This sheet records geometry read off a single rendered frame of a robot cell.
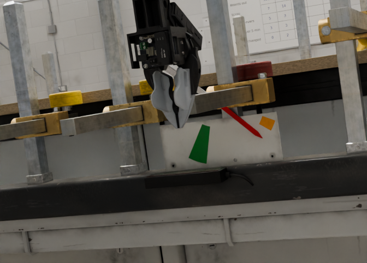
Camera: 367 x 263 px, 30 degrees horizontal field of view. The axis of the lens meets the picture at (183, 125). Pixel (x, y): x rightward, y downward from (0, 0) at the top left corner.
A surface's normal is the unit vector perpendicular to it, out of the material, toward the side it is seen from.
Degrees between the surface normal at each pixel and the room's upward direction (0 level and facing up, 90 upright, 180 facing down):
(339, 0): 90
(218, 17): 90
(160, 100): 87
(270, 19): 90
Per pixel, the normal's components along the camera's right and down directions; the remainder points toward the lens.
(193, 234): -0.37, 0.10
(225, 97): 0.92, -0.11
